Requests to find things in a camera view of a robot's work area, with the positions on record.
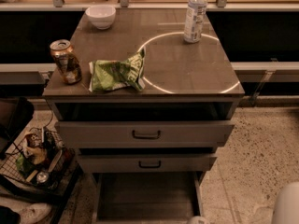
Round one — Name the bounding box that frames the grey drawer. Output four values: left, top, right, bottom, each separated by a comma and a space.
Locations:
77, 154, 217, 173
92, 172, 202, 224
55, 120, 234, 148

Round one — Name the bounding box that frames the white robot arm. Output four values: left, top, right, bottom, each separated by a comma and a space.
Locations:
235, 182, 299, 224

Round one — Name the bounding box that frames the grey drawer cabinet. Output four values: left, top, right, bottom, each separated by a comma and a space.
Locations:
42, 7, 246, 185

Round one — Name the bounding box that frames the green chip bag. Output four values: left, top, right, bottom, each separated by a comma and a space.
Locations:
89, 49, 146, 91

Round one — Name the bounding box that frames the brown soda can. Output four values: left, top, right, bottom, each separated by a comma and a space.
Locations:
50, 39, 82, 85

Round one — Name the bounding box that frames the white bowl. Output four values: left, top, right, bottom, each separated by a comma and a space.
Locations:
85, 5, 116, 30

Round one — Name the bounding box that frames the clear plastic water bottle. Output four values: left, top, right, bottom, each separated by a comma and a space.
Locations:
183, 0, 207, 43

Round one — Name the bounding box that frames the white shoe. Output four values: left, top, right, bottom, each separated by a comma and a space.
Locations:
19, 203, 52, 224

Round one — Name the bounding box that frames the black wire basket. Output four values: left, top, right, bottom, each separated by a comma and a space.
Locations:
0, 127, 75, 189

